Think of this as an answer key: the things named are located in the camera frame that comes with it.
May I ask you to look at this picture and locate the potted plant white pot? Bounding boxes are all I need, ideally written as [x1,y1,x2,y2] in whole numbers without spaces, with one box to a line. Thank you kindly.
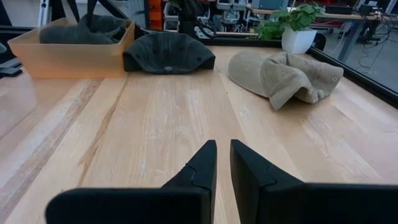
[254,1,327,55]

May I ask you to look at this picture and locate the orange plastic bin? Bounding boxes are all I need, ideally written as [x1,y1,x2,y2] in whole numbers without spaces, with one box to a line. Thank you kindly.
[7,17,136,79]

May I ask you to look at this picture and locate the white floor cable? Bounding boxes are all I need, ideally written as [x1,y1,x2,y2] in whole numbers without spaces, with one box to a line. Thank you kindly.
[328,23,349,57]

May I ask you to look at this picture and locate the small black desk device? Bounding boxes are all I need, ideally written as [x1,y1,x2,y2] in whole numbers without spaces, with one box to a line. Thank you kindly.
[357,4,374,15]

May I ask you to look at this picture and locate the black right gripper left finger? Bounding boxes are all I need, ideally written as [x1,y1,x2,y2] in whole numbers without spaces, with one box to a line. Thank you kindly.
[45,139,218,224]

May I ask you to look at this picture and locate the black round table clamp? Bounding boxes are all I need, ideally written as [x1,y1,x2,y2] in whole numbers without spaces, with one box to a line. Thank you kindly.
[312,32,328,52]

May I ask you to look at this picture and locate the grey equipment case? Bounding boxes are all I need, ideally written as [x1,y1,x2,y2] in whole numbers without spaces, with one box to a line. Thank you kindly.
[251,0,289,10]

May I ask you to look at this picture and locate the wooden desk grey legs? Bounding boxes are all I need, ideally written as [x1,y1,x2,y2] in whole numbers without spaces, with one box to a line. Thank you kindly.
[247,4,398,63]

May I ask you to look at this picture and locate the silver frame post bracket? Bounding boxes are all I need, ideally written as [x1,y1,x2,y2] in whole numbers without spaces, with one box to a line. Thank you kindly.
[37,0,51,27]

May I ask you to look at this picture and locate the black cable bundle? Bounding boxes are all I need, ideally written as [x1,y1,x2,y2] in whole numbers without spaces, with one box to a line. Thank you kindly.
[354,15,393,74]

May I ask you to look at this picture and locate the flat black desk device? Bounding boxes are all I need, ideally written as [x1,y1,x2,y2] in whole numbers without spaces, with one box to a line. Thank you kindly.
[325,5,354,15]

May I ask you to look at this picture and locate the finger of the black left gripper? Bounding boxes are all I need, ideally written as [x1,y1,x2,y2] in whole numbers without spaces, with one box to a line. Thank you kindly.
[86,0,99,30]

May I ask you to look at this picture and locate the dark grey cap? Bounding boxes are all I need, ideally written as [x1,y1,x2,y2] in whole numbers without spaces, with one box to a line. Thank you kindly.
[123,32,216,75]
[39,14,128,45]

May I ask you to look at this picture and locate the beige cap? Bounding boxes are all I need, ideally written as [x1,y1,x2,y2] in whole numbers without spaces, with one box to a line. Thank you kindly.
[228,51,345,111]

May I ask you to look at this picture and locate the silver arm base bracket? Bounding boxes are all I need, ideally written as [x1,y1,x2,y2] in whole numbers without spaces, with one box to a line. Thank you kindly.
[194,26,208,40]

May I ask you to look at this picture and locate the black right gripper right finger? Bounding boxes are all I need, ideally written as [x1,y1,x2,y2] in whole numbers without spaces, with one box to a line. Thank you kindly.
[229,139,398,224]

